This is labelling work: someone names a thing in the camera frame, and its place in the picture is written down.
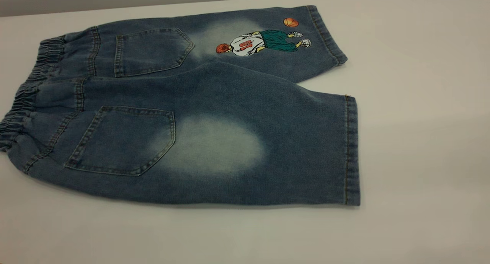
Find blue denim shorts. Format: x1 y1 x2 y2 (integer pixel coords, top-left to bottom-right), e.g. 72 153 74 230
0 5 361 207

